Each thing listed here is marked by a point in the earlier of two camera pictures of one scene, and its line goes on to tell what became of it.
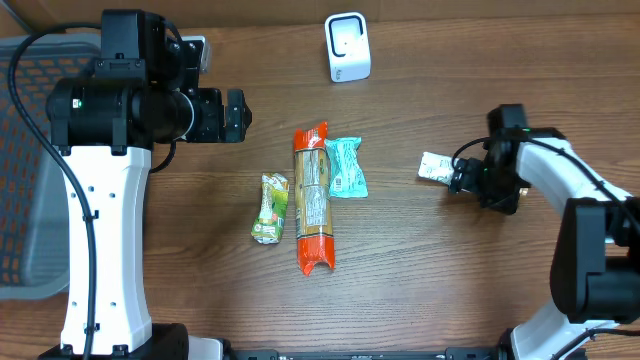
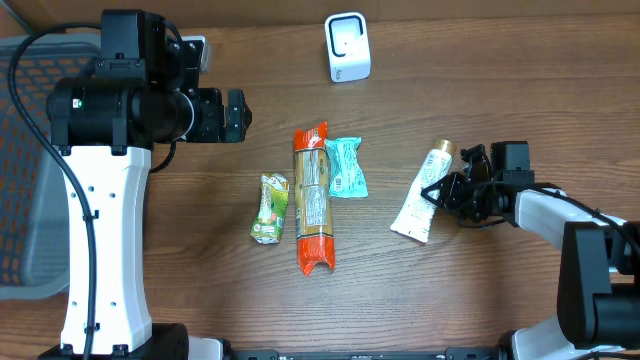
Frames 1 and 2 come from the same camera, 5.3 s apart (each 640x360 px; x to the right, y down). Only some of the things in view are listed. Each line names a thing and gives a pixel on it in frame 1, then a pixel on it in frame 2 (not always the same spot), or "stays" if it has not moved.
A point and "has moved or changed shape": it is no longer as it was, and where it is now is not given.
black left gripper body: x=235 y=115 stays
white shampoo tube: x=436 y=166 has moved or changed shape
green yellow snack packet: x=268 y=225 stays
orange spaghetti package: x=313 y=198 stays
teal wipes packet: x=348 y=180 stays
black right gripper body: x=461 y=176 to x=470 y=185
